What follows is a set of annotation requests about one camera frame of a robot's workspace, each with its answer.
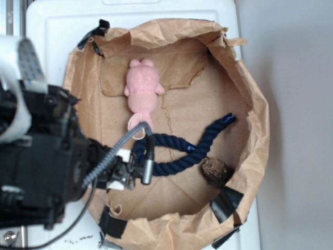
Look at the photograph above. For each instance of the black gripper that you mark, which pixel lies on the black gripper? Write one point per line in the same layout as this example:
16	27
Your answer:
109	167

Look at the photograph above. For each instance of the pink plush bunny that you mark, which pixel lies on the pink plush bunny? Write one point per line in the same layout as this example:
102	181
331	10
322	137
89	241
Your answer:
142	90

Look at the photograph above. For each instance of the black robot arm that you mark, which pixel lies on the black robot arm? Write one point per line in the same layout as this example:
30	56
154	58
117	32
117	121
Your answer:
46	160

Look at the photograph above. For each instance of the brown rock lump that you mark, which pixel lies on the brown rock lump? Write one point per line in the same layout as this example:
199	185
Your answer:
216	172

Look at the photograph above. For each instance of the brown paper bag bin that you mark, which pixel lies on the brown paper bag bin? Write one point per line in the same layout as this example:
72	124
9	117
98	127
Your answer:
203	81

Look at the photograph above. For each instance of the metal rail frame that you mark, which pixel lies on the metal rail frame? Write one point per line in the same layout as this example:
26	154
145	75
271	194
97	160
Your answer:
13	23

